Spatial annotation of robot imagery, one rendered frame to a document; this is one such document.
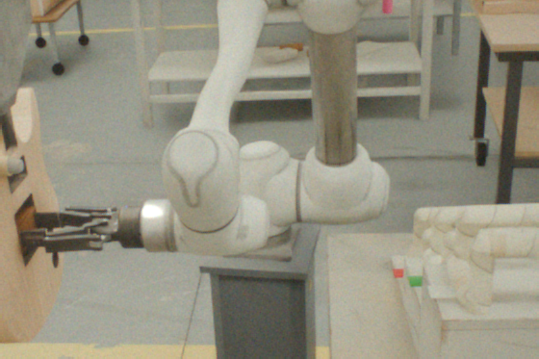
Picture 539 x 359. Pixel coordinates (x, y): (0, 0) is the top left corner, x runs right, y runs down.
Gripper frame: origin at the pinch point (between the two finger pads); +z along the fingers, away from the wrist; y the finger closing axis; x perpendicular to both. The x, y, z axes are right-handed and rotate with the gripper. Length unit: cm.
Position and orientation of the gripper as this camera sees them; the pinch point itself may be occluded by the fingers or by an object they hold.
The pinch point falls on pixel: (30, 229)
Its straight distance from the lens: 141.7
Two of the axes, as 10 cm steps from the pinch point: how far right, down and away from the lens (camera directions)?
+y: 1.2, -3.9, 9.1
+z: -9.9, 0.3, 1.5
